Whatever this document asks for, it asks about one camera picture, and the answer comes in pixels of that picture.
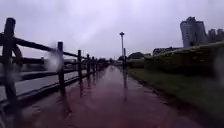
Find wet red paved path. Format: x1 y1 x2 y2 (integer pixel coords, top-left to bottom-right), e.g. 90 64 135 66
0 65 214 128

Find tall lamp post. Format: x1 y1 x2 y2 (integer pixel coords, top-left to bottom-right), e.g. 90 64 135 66
119 31 127 70

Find dark tree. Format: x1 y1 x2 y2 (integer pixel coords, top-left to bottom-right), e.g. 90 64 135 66
127 51 146 61

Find trimmed green hedge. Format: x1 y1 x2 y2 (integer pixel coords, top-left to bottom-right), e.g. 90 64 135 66
126 41 224 77

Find grey water surface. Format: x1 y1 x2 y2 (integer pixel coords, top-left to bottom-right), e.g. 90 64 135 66
0 68 88 101

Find low dark building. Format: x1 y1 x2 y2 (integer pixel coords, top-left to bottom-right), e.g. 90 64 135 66
152 46 184 56

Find tall grey building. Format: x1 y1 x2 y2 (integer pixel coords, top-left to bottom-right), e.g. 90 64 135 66
179 16 224 49

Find dark wooden rail fence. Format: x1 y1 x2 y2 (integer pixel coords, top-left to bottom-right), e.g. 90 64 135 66
0 17 111 114

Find grass strip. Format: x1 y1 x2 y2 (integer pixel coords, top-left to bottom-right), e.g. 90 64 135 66
127 67 224 122

